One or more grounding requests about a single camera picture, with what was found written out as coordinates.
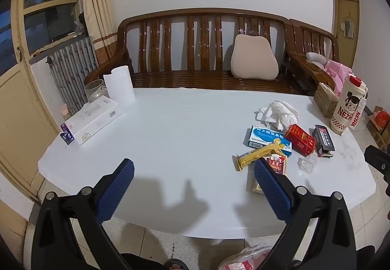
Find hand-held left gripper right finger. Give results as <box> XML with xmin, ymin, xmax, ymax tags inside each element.
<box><xmin>253</xmin><ymin>158</ymin><xmax>357</xmax><ymax>270</ymax></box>

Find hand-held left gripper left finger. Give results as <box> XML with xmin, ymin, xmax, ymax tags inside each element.
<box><xmin>30</xmin><ymin>158</ymin><xmax>135</xmax><ymax>270</ymax></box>

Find red and white card pack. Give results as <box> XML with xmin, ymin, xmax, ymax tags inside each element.
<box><xmin>253</xmin><ymin>154</ymin><xmax>288</xmax><ymax>194</ymax></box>

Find yellow plastic package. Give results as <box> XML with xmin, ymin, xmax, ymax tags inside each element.
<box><xmin>234</xmin><ymin>139</ymin><xmax>290</xmax><ymax>171</ymax></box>

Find clear plastic wrapper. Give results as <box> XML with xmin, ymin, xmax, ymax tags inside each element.
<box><xmin>297</xmin><ymin>156</ymin><xmax>317</xmax><ymax>174</ymax></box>

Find black cigarette box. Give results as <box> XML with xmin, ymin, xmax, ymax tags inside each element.
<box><xmin>312</xmin><ymin>124</ymin><xmax>336</xmax><ymax>158</ymax></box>

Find blue white medicine box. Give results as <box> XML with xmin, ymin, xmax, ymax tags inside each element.
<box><xmin>246</xmin><ymin>125</ymin><xmax>292</xmax><ymax>157</ymax></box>

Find red cigarette box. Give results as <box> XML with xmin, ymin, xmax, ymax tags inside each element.
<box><xmin>285</xmin><ymin>124</ymin><xmax>316</xmax><ymax>157</ymax></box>

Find white plastic bag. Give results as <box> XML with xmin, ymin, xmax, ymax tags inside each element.
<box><xmin>218</xmin><ymin>244</ymin><xmax>273</xmax><ymax>270</ymax></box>

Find white tissue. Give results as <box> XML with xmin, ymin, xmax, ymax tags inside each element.
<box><xmin>254</xmin><ymin>100</ymin><xmax>300</xmax><ymax>131</ymax></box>

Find brown cardboard box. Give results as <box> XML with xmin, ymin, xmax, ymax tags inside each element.
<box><xmin>366</xmin><ymin>106</ymin><xmax>390</xmax><ymax>149</ymax></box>

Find red plastic bag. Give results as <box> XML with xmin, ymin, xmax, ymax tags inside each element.
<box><xmin>374</xmin><ymin>111</ymin><xmax>390</xmax><ymax>128</ymax></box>

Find cartoon print thermos bottle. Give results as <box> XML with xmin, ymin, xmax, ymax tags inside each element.
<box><xmin>331</xmin><ymin>73</ymin><xmax>368</xmax><ymax>136</ymax></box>

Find long white carton box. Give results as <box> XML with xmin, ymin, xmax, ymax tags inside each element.
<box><xmin>62</xmin><ymin>96</ymin><xmax>124</xmax><ymax>146</ymax></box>

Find small purple box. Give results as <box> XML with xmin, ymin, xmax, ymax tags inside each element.
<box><xmin>60</xmin><ymin>123</ymin><xmax>74</xmax><ymax>145</ymax></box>

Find person's dark pants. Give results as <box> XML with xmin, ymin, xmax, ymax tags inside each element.
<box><xmin>120</xmin><ymin>252</ymin><xmax>165</xmax><ymax>270</ymax></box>

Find beige drink carton pack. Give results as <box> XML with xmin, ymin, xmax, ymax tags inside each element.
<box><xmin>314</xmin><ymin>83</ymin><xmax>339</xmax><ymax>119</ymax></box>

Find pink cloth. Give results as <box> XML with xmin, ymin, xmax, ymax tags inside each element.
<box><xmin>324</xmin><ymin>60</ymin><xmax>352</xmax><ymax>97</ymax></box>

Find person's foot in sandal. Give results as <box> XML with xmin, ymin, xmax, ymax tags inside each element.
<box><xmin>163</xmin><ymin>259</ymin><xmax>191</xmax><ymax>270</ymax></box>

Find clear glass jar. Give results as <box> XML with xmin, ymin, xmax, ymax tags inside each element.
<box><xmin>84</xmin><ymin>79</ymin><xmax>108</xmax><ymax>104</ymax></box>

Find white paper roll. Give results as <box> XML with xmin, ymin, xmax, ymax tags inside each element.
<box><xmin>103</xmin><ymin>65</ymin><xmax>136</xmax><ymax>106</ymax></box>

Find yellow wooden door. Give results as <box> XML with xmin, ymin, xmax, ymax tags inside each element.
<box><xmin>333</xmin><ymin>0</ymin><xmax>360</xmax><ymax>69</ymax></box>

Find grey white pillow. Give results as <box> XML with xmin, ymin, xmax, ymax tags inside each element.
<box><xmin>305</xmin><ymin>52</ymin><xmax>331</xmax><ymax>68</ymax></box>

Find brown wooden slatted sofa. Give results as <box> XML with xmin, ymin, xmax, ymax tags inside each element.
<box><xmin>84</xmin><ymin>8</ymin><xmax>305</xmax><ymax>97</ymax></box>

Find grey cast iron radiator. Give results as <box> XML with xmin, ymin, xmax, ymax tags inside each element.
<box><xmin>49</xmin><ymin>36</ymin><xmax>100</xmax><ymax>115</ymax></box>

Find beige back cushion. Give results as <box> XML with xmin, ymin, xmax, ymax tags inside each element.
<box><xmin>231</xmin><ymin>34</ymin><xmax>280</xmax><ymax>81</ymax></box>

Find yellow framed balcony door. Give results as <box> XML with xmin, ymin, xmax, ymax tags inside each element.
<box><xmin>0</xmin><ymin>0</ymin><xmax>83</xmax><ymax>197</ymax></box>

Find brown wooden armchair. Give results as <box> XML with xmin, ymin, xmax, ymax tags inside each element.
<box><xmin>286</xmin><ymin>19</ymin><xmax>351</xmax><ymax>97</ymax></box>

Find dark windowsill object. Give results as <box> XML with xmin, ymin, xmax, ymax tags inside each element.
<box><xmin>74</xmin><ymin>12</ymin><xmax>86</xmax><ymax>35</ymax></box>

